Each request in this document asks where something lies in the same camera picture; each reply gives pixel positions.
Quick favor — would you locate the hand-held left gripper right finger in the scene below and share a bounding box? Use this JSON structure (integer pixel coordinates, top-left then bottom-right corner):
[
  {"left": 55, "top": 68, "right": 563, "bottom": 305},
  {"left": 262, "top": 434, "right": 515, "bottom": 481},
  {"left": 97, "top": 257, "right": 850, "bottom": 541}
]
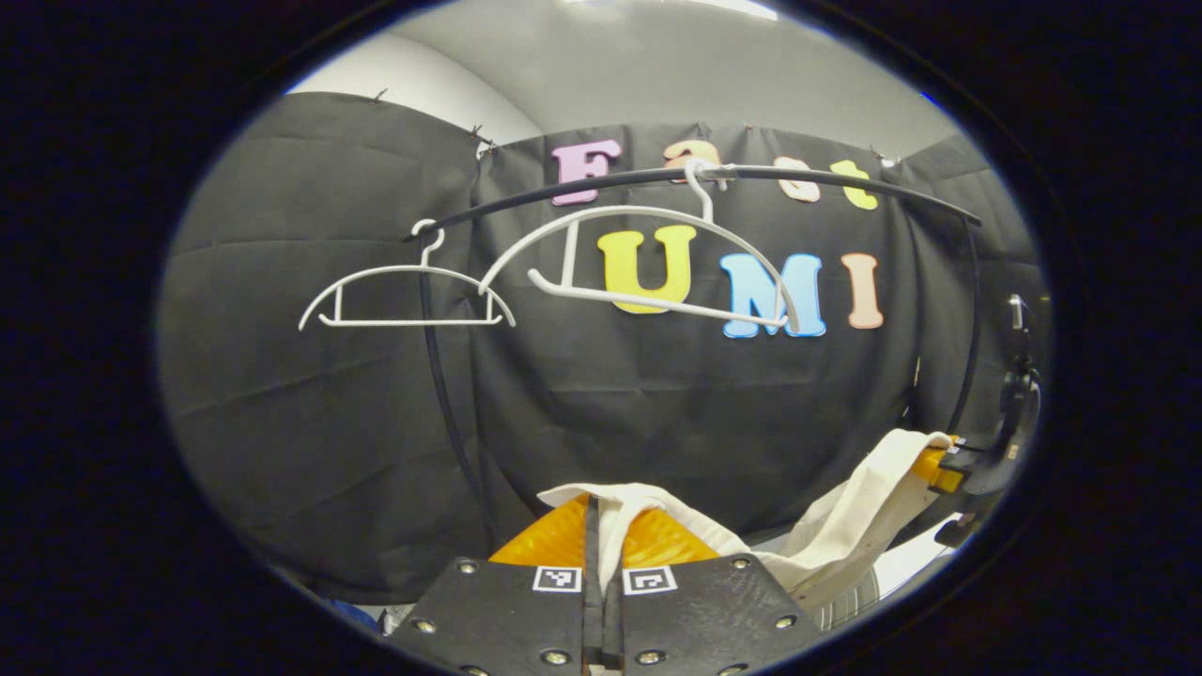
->
[{"left": 602, "top": 507, "right": 829, "bottom": 676}]

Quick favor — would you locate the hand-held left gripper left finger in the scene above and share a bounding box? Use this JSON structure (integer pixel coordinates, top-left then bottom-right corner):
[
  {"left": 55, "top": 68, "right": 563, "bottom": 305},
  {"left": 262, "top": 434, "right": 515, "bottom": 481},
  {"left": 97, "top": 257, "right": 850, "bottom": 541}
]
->
[{"left": 387, "top": 493, "right": 603, "bottom": 676}]

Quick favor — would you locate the cream button-up shirt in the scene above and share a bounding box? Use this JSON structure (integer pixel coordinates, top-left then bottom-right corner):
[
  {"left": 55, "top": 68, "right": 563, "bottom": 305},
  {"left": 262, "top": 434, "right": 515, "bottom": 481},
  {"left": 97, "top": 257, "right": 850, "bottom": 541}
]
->
[{"left": 537, "top": 429, "right": 955, "bottom": 613}]

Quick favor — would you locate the white plastic hanger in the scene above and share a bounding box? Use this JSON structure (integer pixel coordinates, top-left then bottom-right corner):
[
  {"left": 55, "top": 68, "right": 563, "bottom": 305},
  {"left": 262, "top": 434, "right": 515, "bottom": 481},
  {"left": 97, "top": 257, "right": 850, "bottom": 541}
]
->
[
  {"left": 479, "top": 158, "right": 804, "bottom": 336},
  {"left": 299, "top": 219, "right": 517, "bottom": 331}
]

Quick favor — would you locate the black metal clothes rack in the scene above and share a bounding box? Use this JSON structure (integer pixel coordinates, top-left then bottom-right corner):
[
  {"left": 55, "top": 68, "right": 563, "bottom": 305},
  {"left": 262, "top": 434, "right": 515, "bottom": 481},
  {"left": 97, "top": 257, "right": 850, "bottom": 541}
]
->
[{"left": 404, "top": 164, "right": 984, "bottom": 545}]

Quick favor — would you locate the black backdrop cloth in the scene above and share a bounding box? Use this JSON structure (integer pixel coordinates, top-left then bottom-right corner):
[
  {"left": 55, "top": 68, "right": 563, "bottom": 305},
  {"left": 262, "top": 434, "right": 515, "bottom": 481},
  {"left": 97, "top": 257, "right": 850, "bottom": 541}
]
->
[{"left": 158, "top": 91, "right": 1048, "bottom": 607}]

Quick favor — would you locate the ceiling light panel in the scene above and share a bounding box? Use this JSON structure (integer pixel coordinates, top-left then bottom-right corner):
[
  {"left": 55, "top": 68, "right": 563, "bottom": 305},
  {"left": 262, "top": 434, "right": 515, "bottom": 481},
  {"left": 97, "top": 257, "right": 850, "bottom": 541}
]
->
[{"left": 563, "top": 0, "right": 780, "bottom": 22}]

